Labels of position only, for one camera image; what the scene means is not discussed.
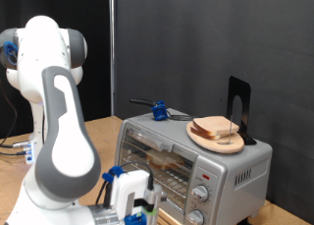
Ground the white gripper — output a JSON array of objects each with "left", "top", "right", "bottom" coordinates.
[{"left": 112, "top": 169, "right": 168, "bottom": 225}]

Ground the glass oven door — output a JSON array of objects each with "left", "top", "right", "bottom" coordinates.
[{"left": 117, "top": 121, "right": 199, "bottom": 225}]

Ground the thick white bread slice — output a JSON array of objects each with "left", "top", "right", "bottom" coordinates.
[{"left": 145, "top": 149, "right": 186, "bottom": 171}]

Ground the silver oven knob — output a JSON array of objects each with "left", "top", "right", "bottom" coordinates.
[
  {"left": 191, "top": 185, "right": 210, "bottom": 203},
  {"left": 186, "top": 208, "right": 206, "bottom": 225}
]

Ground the spatula with blue grip block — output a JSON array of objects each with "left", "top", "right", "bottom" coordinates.
[{"left": 129, "top": 97, "right": 204, "bottom": 122}]

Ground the wooden box under oven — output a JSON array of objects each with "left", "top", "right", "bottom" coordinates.
[{"left": 156, "top": 207, "right": 183, "bottom": 225}]

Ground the silver toaster oven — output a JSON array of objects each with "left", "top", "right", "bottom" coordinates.
[{"left": 115, "top": 108, "right": 274, "bottom": 225}]

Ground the round wooden board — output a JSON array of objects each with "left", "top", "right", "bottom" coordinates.
[{"left": 185, "top": 121, "right": 245, "bottom": 154}]

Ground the thin metal pin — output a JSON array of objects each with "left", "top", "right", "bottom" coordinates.
[{"left": 227, "top": 117, "right": 234, "bottom": 144}]

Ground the black metal bookend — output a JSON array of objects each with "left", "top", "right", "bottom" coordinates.
[{"left": 226, "top": 76, "right": 258, "bottom": 146}]

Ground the vertical metal pole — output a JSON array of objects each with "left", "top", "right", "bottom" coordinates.
[{"left": 108, "top": 0, "right": 118, "bottom": 117}]

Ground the wire oven rack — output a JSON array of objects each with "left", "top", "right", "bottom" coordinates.
[{"left": 121, "top": 149, "right": 194, "bottom": 213}]

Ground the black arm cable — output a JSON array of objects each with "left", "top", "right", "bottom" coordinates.
[{"left": 95, "top": 160, "right": 155, "bottom": 207}]

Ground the black base cable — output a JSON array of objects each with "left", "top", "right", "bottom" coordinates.
[
  {"left": 0, "top": 150, "right": 27, "bottom": 157},
  {"left": 0, "top": 140, "right": 32, "bottom": 149}
]

